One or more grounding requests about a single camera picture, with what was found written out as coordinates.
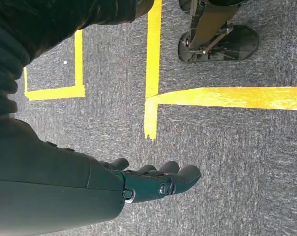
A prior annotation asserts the yellow floor tape rectangle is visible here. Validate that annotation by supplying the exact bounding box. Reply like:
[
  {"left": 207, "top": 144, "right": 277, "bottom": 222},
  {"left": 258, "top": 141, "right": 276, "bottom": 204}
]
[
  {"left": 144, "top": 0, "right": 297, "bottom": 141},
  {"left": 23, "top": 29, "right": 85, "bottom": 102}
]

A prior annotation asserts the robot right arm ribbed sleeve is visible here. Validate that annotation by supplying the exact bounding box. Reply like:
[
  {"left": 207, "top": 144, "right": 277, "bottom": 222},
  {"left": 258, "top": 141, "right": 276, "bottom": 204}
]
[{"left": 0, "top": 23, "right": 31, "bottom": 122}]

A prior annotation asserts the black robot body cover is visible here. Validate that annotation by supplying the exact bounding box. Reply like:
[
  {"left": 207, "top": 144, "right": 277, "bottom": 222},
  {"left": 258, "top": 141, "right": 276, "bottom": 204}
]
[{"left": 0, "top": 0, "right": 155, "bottom": 62}]

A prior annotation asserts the robot lower leg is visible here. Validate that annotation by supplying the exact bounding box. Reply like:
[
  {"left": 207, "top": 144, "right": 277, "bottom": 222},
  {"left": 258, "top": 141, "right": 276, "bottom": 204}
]
[{"left": 189, "top": 0, "right": 247, "bottom": 50}]

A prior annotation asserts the black robot foot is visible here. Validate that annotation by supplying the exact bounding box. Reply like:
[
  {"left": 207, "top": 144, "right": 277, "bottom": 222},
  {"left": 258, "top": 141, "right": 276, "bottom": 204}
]
[{"left": 178, "top": 24, "right": 259, "bottom": 63}]

